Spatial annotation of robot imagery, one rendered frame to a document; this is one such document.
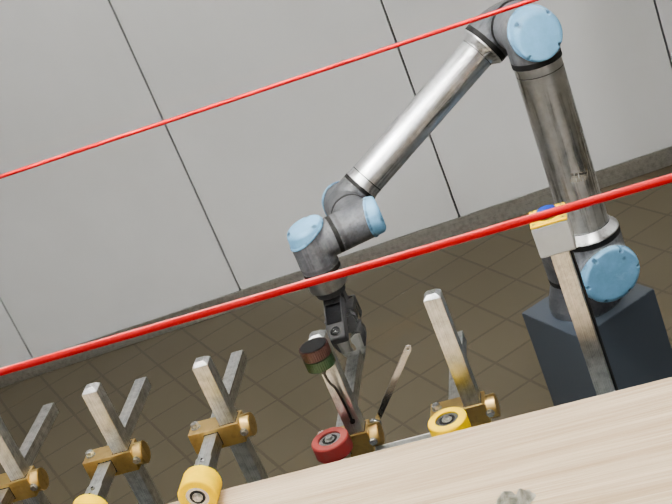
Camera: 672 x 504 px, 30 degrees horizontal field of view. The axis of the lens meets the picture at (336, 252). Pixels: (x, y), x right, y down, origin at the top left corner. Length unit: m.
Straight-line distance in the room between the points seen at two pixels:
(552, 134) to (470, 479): 0.92
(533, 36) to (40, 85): 2.85
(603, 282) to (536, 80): 0.52
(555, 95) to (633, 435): 0.90
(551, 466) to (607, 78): 3.10
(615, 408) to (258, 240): 3.19
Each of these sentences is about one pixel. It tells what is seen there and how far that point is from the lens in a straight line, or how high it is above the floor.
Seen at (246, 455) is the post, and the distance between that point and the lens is 2.68.
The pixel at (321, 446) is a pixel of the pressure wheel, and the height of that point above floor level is 0.91.
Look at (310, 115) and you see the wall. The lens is 5.14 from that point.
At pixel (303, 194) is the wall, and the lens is 5.26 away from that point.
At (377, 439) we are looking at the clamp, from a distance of 2.61.
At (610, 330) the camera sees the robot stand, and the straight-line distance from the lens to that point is 3.24.
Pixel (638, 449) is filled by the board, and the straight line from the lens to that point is 2.25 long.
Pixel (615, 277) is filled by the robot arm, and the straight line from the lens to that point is 3.03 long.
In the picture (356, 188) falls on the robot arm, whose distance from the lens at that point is 2.92.
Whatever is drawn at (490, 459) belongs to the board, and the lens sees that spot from 2.34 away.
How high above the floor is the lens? 2.22
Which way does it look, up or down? 23 degrees down
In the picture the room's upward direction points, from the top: 22 degrees counter-clockwise
